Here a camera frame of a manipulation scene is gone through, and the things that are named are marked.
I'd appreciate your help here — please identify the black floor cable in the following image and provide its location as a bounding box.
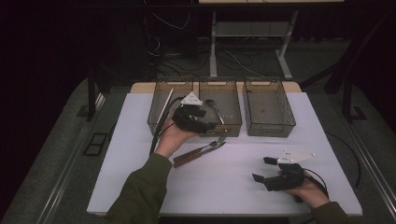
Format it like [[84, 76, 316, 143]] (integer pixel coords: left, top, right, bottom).
[[325, 130, 362, 181]]

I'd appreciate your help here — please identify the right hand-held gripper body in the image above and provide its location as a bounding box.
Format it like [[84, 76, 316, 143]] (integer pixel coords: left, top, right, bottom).
[[264, 148, 316, 192]]

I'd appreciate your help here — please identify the slim black metal stand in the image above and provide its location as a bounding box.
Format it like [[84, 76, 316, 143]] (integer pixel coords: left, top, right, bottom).
[[87, 66, 112, 122]]

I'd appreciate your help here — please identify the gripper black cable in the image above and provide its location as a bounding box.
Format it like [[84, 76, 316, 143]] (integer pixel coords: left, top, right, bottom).
[[148, 96, 185, 156], [303, 167, 330, 199]]

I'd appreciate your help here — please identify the white metal table frame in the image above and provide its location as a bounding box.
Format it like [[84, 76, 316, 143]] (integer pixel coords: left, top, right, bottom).
[[208, 10, 300, 80]]

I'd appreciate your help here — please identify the wooden-handled knife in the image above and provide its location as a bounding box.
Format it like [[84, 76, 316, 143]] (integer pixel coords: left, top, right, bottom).
[[174, 142, 227, 169]]

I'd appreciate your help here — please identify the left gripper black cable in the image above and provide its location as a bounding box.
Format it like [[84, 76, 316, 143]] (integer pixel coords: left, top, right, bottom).
[[148, 96, 185, 156]]

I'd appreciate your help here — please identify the wooden-handled fork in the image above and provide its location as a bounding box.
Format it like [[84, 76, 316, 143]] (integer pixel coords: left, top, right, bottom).
[[173, 135, 228, 163]]

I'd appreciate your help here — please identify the person's left hand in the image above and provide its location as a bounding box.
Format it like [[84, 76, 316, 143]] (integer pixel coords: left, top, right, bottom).
[[154, 119, 197, 160]]

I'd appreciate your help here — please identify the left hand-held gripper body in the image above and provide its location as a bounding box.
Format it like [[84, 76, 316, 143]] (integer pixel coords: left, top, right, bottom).
[[172, 91, 204, 133]]

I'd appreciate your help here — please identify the person's right hand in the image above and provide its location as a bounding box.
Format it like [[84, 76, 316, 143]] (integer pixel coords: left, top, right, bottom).
[[283, 171, 331, 210]]

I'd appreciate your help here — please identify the hanging white cable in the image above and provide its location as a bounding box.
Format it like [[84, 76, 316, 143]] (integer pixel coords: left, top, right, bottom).
[[151, 10, 191, 31]]

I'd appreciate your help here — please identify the wooden board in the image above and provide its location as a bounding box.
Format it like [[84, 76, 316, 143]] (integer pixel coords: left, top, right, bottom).
[[130, 81, 303, 94]]

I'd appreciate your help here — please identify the white chopstick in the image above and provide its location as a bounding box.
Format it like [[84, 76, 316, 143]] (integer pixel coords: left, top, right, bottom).
[[156, 89, 175, 124]]

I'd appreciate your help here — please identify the large black metal stand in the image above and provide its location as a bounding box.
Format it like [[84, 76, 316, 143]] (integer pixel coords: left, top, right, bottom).
[[300, 12, 396, 123]]

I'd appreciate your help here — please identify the smoked plastic bin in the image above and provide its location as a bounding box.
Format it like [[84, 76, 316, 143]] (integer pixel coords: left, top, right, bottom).
[[242, 77, 297, 138], [197, 77, 243, 138], [147, 81, 194, 137]]

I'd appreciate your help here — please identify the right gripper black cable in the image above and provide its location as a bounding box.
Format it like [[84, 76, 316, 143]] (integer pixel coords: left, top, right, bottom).
[[303, 167, 330, 199]]

